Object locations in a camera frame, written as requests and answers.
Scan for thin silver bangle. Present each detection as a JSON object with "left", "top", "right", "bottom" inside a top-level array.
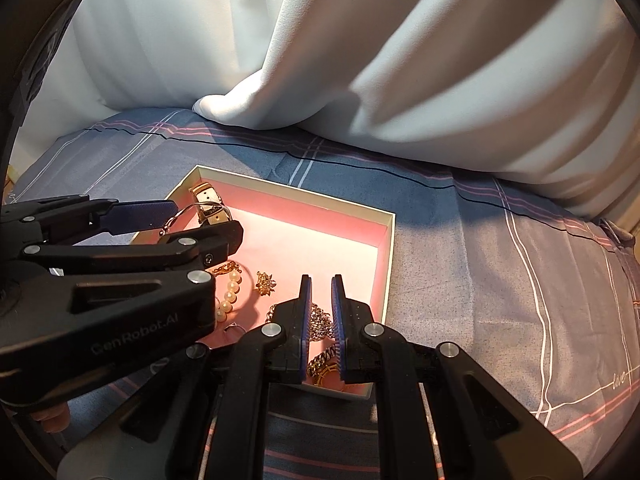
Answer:
[{"left": 158, "top": 200, "right": 232, "bottom": 238}]

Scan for white pearl bracelet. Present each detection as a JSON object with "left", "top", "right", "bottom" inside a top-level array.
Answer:
[{"left": 214, "top": 263, "right": 244, "bottom": 323}]

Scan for gold flower brooch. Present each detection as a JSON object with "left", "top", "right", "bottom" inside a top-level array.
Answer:
[{"left": 255, "top": 271, "right": 277, "bottom": 296}]

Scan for gold chain jewelry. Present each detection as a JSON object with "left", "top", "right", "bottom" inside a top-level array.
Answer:
[{"left": 307, "top": 344, "right": 340, "bottom": 387}]

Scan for white pillow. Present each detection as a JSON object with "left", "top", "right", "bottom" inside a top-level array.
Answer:
[{"left": 195, "top": 0, "right": 639, "bottom": 226}]

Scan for tan strap wristwatch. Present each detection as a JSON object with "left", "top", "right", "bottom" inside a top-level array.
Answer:
[{"left": 190, "top": 182, "right": 233, "bottom": 226}]

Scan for white curtain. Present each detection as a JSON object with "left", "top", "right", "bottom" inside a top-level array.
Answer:
[{"left": 11, "top": 0, "right": 282, "bottom": 170}]

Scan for mint box pink interior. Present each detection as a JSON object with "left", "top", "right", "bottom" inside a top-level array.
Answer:
[{"left": 129, "top": 164, "right": 397, "bottom": 402}]

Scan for silver chain necklace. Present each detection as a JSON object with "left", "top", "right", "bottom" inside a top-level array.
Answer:
[{"left": 264, "top": 301, "right": 336, "bottom": 344}]

